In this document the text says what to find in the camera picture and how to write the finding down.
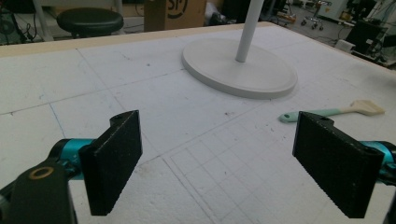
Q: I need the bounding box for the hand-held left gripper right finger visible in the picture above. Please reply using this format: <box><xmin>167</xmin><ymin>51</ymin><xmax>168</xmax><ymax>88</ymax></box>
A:
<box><xmin>291</xmin><ymin>110</ymin><xmax>396</xmax><ymax>219</ymax></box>

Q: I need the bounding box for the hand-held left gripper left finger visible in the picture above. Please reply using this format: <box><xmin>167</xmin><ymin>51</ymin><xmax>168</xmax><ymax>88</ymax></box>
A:
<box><xmin>49</xmin><ymin>109</ymin><xmax>144</xmax><ymax>217</ymax></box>

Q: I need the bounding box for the mint handled wooden spatula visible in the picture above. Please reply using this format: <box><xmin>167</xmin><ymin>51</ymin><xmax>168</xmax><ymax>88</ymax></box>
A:
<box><xmin>278</xmin><ymin>99</ymin><xmax>387</xmax><ymax>124</ymax></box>

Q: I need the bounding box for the white small box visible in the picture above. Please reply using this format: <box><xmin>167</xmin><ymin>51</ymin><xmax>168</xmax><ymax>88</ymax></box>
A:
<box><xmin>334</xmin><ymin>38</ymin><xmax>357</xmax><ymax>53</ymax></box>

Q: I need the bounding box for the black equipment cabinet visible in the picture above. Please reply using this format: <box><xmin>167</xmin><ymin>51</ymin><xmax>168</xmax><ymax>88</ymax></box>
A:
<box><xmin>345</xmin><ymin>19</ymin><xmax>389</xmax><ymax>54</ymax></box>

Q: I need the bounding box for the white round stand with pole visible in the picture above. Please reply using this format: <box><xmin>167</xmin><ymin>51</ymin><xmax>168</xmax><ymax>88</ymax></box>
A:
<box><xmin>181</xmin><ymin>0</ymin><xmax>299</xmax><ymax>101</ymax></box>

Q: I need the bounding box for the black round stool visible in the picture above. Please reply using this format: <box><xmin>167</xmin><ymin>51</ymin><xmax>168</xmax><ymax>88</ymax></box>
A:
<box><xmin>56</xmin><ymin>7</ymin><xmax>125</xmax><ymax>39</ymax></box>

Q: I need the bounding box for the wheeled chair base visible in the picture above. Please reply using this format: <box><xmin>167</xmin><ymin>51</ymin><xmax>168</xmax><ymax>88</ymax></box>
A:
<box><xmin>300</xmin><ymin>0</ymin><xmax>332</xmax><ymax>32</ymax></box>

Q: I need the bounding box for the brown cardboard box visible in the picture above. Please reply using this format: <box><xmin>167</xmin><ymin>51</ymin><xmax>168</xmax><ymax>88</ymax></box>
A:
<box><xmin>143</xmin><ymin>0</ymin><xmax>208</xmax><ymax>33</ymax></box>

